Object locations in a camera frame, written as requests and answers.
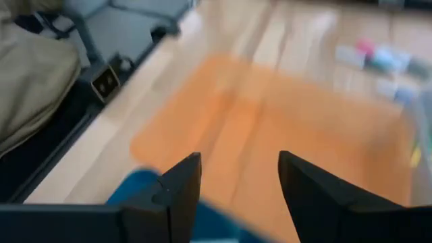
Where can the teal plastic bin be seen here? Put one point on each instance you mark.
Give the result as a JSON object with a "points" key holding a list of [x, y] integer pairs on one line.
{"points": [[135, 189]]}

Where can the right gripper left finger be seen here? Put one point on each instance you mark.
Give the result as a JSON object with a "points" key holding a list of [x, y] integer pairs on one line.
{"points": [[175, 209]]}

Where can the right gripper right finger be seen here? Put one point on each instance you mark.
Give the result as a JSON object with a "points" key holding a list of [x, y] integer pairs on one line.
{"points": [[324, 209]]}

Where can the grey stand legs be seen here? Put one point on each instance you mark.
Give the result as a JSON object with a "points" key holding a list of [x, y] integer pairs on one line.
{"points": [[87, 37]]}

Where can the beige fabric cover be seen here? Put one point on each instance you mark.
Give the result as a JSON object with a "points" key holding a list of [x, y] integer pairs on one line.
{"points": [[30, 84]]}

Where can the orange translucent plastic bin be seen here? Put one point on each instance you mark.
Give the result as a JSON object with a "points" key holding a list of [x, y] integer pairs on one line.
{"points": [[287, 118]]}

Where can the blue marker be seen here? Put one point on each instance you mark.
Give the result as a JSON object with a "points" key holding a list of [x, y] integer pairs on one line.
{"points": [[388, 60], [396, 92]]}

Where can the white marker pink cap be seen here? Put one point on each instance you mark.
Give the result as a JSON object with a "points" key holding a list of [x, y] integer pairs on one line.
{"points": [[351, 55]]}

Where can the thin yellow marker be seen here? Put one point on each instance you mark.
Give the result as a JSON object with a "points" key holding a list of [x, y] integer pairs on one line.
{"points": [[416, 157]]}

